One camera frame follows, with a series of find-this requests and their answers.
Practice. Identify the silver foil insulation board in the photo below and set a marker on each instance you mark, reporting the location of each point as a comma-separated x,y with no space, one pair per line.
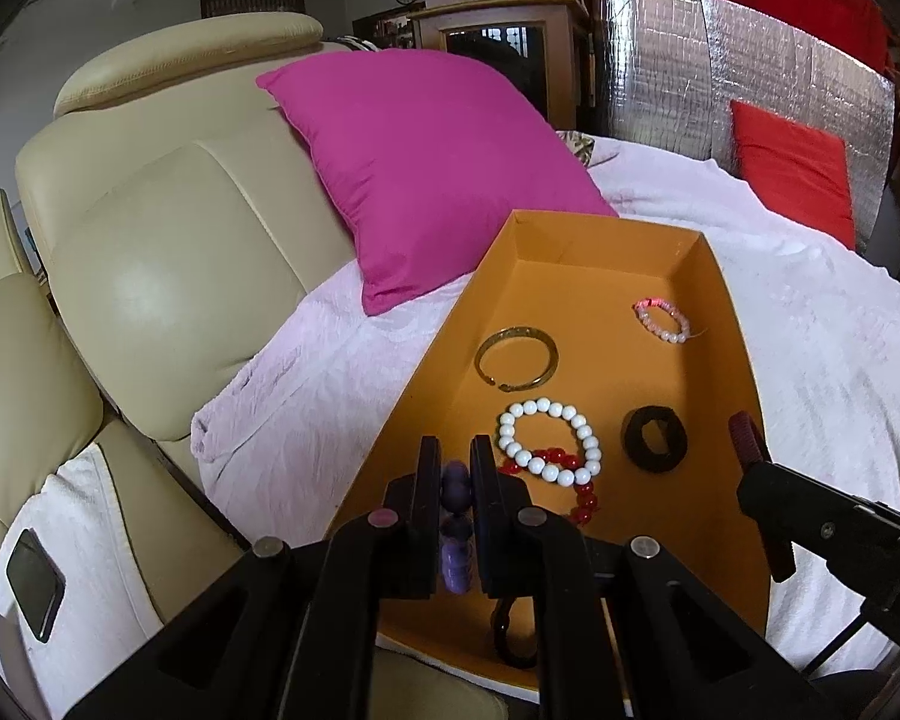
720,75

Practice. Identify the cream leather recliner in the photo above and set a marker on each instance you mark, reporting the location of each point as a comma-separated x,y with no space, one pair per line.
15,390
180,240

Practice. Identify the white blanket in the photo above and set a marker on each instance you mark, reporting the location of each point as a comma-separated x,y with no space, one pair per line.
832,352

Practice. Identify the gold bangle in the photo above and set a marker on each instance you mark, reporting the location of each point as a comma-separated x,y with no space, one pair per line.
486,351

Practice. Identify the red pillow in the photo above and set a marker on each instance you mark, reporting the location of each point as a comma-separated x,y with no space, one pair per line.
795,165

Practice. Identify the orange cardboard box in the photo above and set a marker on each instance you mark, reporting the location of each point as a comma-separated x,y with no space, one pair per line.
622,375

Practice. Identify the pink pillow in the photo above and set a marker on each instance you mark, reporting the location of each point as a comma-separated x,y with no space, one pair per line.
435,165

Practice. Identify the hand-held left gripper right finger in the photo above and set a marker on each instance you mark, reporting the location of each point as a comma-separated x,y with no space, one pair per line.
483,517

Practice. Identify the white towel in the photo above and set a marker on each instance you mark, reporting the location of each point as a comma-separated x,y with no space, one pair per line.
82,540

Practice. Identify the patterned cloth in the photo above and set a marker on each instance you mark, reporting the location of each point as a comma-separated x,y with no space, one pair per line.
579,146

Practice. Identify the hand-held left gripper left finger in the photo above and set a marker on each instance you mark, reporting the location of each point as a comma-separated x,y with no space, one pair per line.
430,517

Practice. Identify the black smartphone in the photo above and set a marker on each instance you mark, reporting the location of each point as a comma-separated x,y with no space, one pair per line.
36,583

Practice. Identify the wooden cabinet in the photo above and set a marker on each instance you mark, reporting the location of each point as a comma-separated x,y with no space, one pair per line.
495,30

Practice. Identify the black fabric scrunchie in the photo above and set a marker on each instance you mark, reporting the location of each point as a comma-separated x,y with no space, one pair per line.
637,439

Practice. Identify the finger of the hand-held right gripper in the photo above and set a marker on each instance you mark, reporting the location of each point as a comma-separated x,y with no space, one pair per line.
802,502

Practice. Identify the dark red scrunchie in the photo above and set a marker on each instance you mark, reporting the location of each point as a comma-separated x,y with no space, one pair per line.
750,439

